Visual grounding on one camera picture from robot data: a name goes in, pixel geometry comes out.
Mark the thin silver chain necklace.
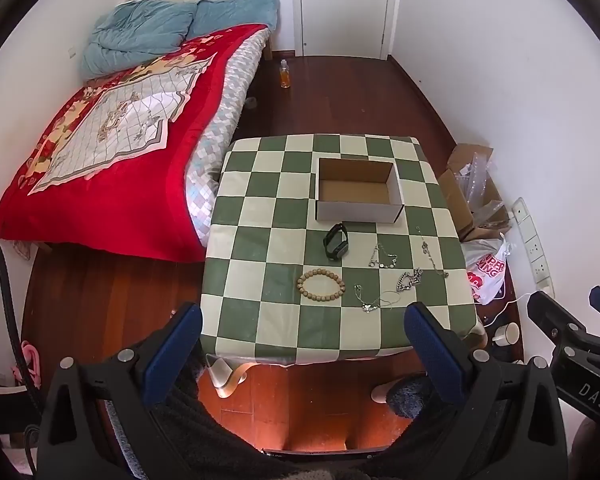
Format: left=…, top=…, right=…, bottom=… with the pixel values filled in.
left=416, top=226, right=450, bottom=279

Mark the bed with red blanket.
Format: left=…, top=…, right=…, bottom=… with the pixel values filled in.
left=0, top=22, right=271, bottom=263

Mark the green checkered tablecloth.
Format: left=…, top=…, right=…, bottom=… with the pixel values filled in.
left=200, top=133, right=482, bottom=365

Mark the brown cardboard box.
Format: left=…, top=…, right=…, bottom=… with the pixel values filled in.
left=437, top=143, right=512, bottom=242

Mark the diamond-patterned mattress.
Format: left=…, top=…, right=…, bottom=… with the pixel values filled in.
left=167, top=0, right=281, bottom=248

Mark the silver butterfly necklace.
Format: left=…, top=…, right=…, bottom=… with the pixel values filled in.
left=353, top=284, right=404, bottom=314

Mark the chunky silver chain bracelet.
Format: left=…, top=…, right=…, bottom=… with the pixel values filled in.
left=395, top=267, right=425, bottom=294

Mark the white cable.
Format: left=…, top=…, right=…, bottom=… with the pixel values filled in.
left=479, top=287, right=532, bottom=327

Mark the white plastic bag red print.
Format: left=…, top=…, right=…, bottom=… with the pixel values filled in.
left=462, top=236, right=512, bottom=306

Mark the white cardboard box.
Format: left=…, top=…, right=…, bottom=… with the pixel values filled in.
left=314, top=156, right=406, bottom=224

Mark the silver charm necklace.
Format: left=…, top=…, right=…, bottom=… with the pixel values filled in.
left=368, top=243, right=399, bottom=270

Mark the black watch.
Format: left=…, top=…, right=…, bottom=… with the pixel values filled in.
left=322, top=222, right=350, bottom=261

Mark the person's right forearm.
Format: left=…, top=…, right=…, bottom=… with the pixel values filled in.
left=570, top=416, right=600, bottom=480

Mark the white power strip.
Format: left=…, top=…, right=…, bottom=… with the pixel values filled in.
left=512, top=197, right=554, bottom=292

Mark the white door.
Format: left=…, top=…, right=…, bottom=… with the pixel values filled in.
left=291, top=0, right=398, bottom=59

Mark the black cable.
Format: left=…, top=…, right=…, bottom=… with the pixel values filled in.
left=0, top=214, right=42, bottom=403

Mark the white cup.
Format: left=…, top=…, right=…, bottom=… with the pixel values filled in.
left=492, top=322, right=521, bottom=347

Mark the blue pillow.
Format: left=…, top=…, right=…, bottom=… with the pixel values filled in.
left=194, top=0, right=282, bottom=40

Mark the blue quilt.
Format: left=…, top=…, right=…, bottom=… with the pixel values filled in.
left=81, top=0, right=199, bottom=80

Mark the wooden bead bracelet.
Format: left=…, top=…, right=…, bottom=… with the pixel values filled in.
left=296, top=269, right=346, bottom=305

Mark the blue fuzzy slipper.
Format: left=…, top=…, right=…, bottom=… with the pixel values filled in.
left=386, top=374, right=433, bottom=419

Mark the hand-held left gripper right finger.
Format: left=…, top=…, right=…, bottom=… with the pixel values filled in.
left=404, top=301, right=568, bottom=480

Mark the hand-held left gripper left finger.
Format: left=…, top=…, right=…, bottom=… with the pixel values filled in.
left=36, top=302, right=203, bottom=480

